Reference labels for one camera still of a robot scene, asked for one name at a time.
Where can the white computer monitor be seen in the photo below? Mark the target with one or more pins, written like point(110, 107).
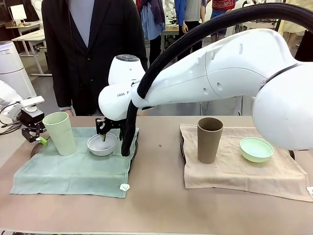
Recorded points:
point(17, 12)

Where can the dark brown serving tray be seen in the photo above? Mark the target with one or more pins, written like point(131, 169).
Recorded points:
point(36, 149)

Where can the person in black jacket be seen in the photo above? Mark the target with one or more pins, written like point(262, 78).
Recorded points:
point(97, 61)

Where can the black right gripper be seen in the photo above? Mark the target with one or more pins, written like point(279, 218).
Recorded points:
point(107, 124)

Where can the person in blue shirt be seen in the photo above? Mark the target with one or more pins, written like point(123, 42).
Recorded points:
point(154, 19)

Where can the white bowl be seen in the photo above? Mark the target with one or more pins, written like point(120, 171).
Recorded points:
point(101, 149)

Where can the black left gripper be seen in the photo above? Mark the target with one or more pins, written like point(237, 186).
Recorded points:
point(31, 118)

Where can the beige cloth mat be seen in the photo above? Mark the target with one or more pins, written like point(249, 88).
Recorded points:
point(232, 176)

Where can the green cloth mat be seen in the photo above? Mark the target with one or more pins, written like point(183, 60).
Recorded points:
point(73, 176)

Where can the white background desk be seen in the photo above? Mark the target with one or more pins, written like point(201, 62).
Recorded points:
point(29, 36)

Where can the brown tall cup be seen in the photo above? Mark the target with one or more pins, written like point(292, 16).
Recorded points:
point(207, 147)

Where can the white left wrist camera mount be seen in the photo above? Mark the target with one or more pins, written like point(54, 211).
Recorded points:
point(33, 101)

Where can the pale green bowl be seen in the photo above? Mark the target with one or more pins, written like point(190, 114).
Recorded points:
point(256, 151)

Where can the pale green tall cup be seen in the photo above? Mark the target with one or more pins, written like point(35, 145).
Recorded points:
point(61, 137)

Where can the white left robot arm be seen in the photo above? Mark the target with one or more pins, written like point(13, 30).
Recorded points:
point(7, 100)

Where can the person in red top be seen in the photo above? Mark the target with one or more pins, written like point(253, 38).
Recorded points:
point(221, 14)

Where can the black serving tray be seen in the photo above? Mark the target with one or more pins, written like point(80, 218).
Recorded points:
point(182, 151)

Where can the white cylindrical air purifier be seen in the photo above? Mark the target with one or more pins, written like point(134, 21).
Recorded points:
point(12, 68)

